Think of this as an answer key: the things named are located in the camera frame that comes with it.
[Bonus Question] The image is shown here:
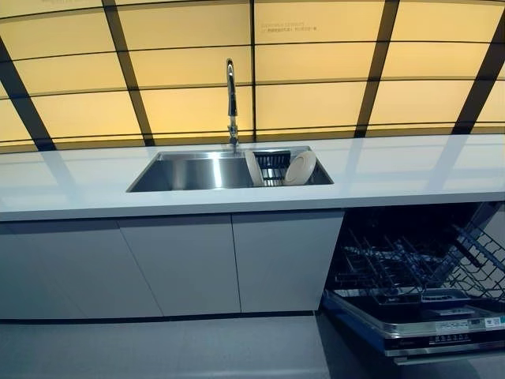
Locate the cream round plate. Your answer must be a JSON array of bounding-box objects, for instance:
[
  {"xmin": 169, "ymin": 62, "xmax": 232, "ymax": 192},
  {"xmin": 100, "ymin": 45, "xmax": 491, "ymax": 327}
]
[
  {"xmin": 284, "ymin": 150, "xmax": 317, "ymax": 186},
  {"xmin": 244, "ymin": 151, "xmax": 264, "ymax": 187}
]

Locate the open dishwasher door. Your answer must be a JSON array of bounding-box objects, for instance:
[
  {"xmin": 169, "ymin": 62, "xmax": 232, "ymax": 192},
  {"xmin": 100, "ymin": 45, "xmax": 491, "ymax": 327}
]
[{"xmin": 321, "ymin": 287, "xmax": 505, "ymax": 366}]

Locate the black dish drying rack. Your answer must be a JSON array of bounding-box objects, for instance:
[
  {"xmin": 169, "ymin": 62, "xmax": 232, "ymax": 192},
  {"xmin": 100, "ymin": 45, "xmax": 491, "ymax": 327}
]
[{"xmin": 251, "ymin": 148, "xmax": 294, "ymax": 186}]

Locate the stainless steel sink basin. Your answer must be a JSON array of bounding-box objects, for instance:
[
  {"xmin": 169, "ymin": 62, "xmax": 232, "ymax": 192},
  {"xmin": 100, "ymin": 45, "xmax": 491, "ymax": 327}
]
[{"xmin": 125, "ymin": 144, "xmax": 335, "ymax": 193}]

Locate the white cabinet door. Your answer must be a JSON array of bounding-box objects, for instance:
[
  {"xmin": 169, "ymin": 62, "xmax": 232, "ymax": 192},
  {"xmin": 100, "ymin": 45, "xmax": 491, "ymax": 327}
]
[
  {"xmin": 0, "ymin": 220, "xmax": 165, "ymax": 319},
  {"xmin": 231, "ymin": 211, "xmax": 345, "ymax": 313},
  {"xmin": 118, "ymin": 215, "xmax": 242, "ymax": 317}
]

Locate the chrome gooseneck kitchen faucet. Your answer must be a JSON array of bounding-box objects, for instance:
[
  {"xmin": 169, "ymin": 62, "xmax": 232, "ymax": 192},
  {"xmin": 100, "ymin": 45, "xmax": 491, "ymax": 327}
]
[{"xmin": 225, "ymin": 58, "xmax": 241, "ymax": 156}]

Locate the black cabinet kickboard strip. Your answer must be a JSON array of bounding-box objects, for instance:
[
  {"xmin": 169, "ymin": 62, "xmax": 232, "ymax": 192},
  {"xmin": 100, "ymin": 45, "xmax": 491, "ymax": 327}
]
[{"xmin": 0, "ymin": 310, "xmax": 321, "ymax": 327}]

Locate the dishwasher upper wire basket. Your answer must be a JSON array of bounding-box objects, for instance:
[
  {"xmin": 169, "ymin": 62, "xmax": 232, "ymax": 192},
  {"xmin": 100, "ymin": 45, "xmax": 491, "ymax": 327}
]
[{"xmin": 449, "ymin": 201, "xmax": 505, "ymax": 289}]

